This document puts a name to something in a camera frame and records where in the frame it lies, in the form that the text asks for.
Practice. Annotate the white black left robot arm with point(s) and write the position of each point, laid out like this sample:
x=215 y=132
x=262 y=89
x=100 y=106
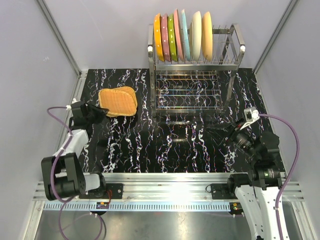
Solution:
x=62 y=173

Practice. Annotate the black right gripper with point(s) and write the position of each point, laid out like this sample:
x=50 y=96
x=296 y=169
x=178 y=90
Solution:
x=231 y=131

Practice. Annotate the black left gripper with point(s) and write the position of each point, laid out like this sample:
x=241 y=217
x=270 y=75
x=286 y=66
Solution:
x=101 y=112

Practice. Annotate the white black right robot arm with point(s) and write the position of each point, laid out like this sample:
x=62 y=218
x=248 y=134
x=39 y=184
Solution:
x=259 y=190

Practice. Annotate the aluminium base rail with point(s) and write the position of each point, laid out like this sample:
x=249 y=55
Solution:
x=166 y=187

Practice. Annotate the orange dotted scalloped plate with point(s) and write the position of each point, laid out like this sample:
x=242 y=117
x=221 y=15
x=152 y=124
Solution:
x=158 y=37

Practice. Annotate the cream white round plate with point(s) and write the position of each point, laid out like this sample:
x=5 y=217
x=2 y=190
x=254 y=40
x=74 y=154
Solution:
x=195 y=34

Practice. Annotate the tan plates under leaf plate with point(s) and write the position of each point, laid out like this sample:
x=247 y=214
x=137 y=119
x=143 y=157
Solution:
x=122 y=103

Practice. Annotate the beige pink leaf plate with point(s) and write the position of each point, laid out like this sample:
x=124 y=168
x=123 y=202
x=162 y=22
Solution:
x=178 y=35

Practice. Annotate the pink dotted scalloped plate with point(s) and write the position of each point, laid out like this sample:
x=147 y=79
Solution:
x=164 y=37

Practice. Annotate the yellow-orange round plate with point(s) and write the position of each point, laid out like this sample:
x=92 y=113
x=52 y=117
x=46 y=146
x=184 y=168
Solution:
x=207 y=37

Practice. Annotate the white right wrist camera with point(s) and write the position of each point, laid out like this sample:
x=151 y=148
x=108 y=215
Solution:
x=251 y=115

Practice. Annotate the yellow-green dotted scalloped plate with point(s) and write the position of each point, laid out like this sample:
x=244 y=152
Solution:
x=172 y=38

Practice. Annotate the white slotted cable duct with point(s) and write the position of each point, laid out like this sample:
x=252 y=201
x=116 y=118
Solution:
x=142 y=206

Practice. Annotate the beige blue leaf plate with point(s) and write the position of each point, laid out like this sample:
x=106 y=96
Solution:
x=187 y=51

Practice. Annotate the stainless steel dish rack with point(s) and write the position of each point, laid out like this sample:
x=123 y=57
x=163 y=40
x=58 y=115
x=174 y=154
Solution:
x=184 y=87

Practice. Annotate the woven square plate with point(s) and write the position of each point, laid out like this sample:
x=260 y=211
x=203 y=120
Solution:
x=103 y=96

